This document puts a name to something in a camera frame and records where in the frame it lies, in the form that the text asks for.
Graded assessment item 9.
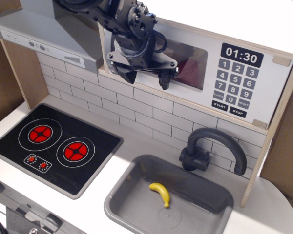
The grey toy sink basin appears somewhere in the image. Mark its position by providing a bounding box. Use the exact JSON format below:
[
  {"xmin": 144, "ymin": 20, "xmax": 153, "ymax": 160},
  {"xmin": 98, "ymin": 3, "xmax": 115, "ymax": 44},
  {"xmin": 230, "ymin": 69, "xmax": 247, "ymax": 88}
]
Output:
[{"xmin": 104, "ymin": 155, "xmax": 234, "ymax": 234}]

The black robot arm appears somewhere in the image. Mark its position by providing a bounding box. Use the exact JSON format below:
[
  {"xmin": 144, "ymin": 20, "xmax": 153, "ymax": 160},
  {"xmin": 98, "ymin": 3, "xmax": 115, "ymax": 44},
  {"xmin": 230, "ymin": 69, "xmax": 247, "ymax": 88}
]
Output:
[{"xmin": 54, "ymin": 0, "xmax": 179, "ymax": 90}]

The yellow toy banana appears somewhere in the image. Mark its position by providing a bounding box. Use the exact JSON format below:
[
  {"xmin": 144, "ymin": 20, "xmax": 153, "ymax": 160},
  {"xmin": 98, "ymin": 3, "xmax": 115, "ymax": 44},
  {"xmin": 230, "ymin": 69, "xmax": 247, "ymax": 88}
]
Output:
[{"xmin": 149, "ymin": 182, "xmax": 170, "ymax": 208}]

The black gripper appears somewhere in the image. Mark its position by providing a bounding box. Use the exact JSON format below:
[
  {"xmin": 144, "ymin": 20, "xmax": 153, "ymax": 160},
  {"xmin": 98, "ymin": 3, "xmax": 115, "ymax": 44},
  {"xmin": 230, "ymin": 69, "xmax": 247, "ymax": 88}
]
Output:
[{"xmin": 106, "ymin": 39, "xmax": 179, "ymax": 90}]

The grey toy range hood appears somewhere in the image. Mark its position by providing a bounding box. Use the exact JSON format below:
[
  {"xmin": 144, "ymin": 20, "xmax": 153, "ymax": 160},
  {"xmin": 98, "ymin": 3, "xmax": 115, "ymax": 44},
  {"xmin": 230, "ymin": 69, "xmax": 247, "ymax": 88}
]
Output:
[{"xmin": 0, "ymin": 0, "xmax": 104, "ymax": 73}]

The dark grey toy faucet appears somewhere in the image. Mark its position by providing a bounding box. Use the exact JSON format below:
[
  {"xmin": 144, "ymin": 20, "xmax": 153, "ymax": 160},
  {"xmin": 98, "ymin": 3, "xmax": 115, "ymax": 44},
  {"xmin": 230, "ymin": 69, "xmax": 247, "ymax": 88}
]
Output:
[{"xmin": 179, "ymin": 128, "xmax": 247, "ymax": 176}]

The white toy microwave door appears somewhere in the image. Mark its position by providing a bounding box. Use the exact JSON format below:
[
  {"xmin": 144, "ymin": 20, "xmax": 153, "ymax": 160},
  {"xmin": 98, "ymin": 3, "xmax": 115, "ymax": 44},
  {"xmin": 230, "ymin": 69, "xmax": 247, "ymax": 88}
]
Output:
[{"xmin": 104, "ymin": 21, "xmax": 293, "ymax": 129}]

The black toy stove top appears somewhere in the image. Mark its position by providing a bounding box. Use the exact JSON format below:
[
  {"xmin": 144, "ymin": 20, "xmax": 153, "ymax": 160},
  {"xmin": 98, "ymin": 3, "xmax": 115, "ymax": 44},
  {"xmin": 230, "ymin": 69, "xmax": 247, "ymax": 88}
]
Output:
[{"xmin": 0, "ymin": 104, "xmax": 123, "ymax": 199}]

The grey oven control panel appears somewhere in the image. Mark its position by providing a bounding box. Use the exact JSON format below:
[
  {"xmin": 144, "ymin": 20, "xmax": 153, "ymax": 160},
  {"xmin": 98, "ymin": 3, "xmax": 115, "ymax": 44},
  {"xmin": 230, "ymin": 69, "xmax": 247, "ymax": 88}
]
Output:
[{"xmin": 0, "ymin": 182, "xmax": 84, "ymax": 234}]

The wooden toy microwave cabinet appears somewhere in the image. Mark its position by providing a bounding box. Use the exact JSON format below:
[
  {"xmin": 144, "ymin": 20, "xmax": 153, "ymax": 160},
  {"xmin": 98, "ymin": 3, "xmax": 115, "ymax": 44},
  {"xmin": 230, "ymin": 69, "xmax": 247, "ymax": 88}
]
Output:
[{"xmin": 88, "ymin": 0, "xmax": 293, "ymax": 207}]

